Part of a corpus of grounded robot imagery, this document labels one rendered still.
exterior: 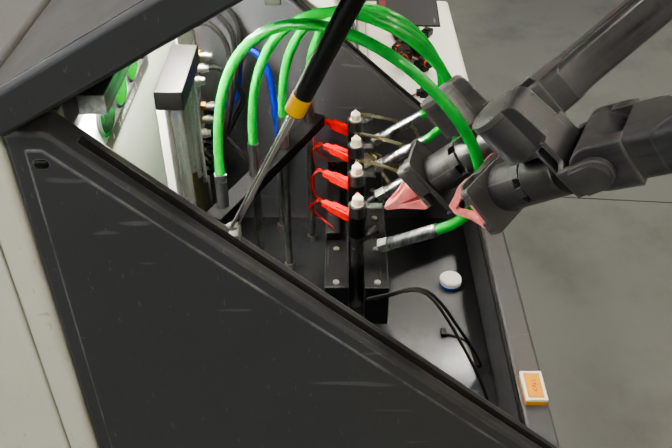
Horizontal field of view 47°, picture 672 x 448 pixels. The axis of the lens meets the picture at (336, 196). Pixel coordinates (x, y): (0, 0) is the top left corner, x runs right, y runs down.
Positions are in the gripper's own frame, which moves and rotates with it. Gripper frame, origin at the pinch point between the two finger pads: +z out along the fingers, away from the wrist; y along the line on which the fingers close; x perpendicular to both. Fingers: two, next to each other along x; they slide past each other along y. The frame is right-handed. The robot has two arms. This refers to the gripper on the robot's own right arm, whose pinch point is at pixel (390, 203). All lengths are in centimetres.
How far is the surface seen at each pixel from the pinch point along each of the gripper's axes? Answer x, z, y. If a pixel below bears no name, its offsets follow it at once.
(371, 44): 9.8, -20.7, 22.5
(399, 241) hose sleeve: 11.0, -4.4, -0.6
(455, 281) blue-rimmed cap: -13.6, 11.4, -25.7
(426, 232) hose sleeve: 11.4, -8.8, -1.2
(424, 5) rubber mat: -101, 18, -1
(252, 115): -2.1, 7.7, 22.9
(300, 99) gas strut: 34, -25, 28
